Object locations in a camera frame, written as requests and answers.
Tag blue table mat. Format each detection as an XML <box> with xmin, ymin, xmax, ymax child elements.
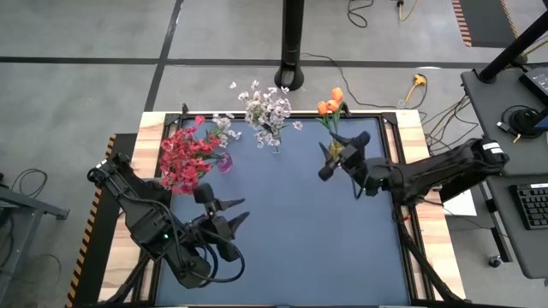
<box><xmin>156</xmin><ymin>115</ymin><xmax>412</xmax><ymax>307</ymax></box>

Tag black stand pole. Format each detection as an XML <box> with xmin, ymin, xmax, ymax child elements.
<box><xmin>273</xmin><ymin>0</ymin><xmax>306</xmax><ymax>92</ymax></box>

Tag gray looped floor cable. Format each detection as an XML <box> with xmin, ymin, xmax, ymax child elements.
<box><xmin>10</xmin><ymin>168</ymin><xmax>49</xmax><ymax>198</ymax></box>

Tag long black floor cable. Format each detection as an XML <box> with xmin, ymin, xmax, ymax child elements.
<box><xmin>299</xmin><ymin>51</ymin><xmax>429</xmax><ymax>110</ymax></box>

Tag black diagonal pole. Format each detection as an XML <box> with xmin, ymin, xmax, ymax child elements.
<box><xmin>477</xmin><ymin>10</ymin><xmax>548</xmax><ymax>85</ymax></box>

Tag purple glass vase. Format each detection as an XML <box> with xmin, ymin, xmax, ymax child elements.
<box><xmin>216</xmin><ymin>151</ymin><xmax>235</xmax><ymax>175</ymax></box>

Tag black round stand base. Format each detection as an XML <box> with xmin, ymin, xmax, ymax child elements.
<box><xmin>496</xmin><ymin>104</ymin><xmax>548</xmax><ymax>140</ymax></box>

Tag gray desk top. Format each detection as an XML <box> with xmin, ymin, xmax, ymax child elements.
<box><xmin>460</xmin><ymin>63</ymin><xmax>548</xmax><ymax>177</ymax></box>

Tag white paper sheet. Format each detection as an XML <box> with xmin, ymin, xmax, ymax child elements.
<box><xmin>443</xmin><ymin>190</ymin><xmax>479</xmax><ymax>217</ymax></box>

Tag black desk beam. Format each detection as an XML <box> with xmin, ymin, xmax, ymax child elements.
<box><xmin>438</xmin><ymin>170</ymin><xmax>502</xmax><ymax>204</ymax></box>

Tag dark gripper cable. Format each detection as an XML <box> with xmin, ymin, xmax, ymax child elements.
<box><xmin>351</xmin><ymin>173</ymin><xmax>373</xmax><ymax>201</ymax></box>
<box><xmin>199</xmin><ymin>239</ymin><xmax>247</xmax><ymax>285</ymax></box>

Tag black keyboard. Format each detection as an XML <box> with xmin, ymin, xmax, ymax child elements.
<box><xmin>509</xmin><ymin>182</ymin><xmax>548</xmax><ymax>231</ymax></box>

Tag black mat yellow stripes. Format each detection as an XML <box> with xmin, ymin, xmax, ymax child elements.
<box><xmin>63</xmin><ymin>133</ymin><xmax>139</xmax><ymax>308</ymax></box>

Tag looped black floor cable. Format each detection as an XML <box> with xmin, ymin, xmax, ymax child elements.
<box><xmin>346</xmin><ymin>0</ymin><xmax>376</xmax><ymax>29</ymax></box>

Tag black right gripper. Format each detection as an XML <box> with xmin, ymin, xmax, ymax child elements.
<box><xmin>317</xmin><ymin>130</ymin><xmax>374</xmax><ymax>181</ymax></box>

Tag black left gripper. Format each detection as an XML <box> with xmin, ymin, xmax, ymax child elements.
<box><xmin>192</xmin><ymin>182</ymin><xmax>252</xmax><ymax>263</ymax></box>

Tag gray keyboard shelf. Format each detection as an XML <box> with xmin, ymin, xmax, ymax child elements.
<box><xmin>485</xmin><ymin>173</ymin><xmax>548</xmax><ymax>281</ymax></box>

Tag black mat orange stripes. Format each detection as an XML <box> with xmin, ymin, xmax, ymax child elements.
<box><xmin>451</xmin><ymin>0</ymin><xmax>521</xmax><ymax>49</ymax></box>

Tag yellow plug with cable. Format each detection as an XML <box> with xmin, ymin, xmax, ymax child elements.
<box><xmin>404</xmin><ymin>73</ymin><xmax>428</xmax><ymax>104</ymax></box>

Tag orange floor cable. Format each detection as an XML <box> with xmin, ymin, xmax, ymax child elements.
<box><xmin>396</xmin><ymin>0</ymin><xmax>420</xmax><ymax>22</ymax></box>

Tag yellow glass vase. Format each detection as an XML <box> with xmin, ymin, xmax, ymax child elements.
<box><xmin>327</xmin><ymin>140</ymin><xmax>345</xmax><ymax>162</ymax></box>

